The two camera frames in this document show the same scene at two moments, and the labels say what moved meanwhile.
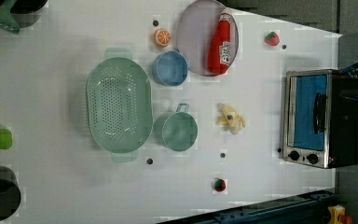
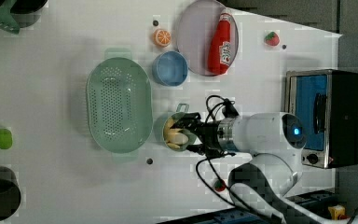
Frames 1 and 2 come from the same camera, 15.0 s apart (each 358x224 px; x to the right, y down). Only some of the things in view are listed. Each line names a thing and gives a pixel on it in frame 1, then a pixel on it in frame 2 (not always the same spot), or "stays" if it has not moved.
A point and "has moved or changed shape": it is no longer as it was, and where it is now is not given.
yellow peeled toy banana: (229, 119) has moved or changed shape
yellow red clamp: (337, 215) stays
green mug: (176, 131) stays
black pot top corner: (25, 12) stays
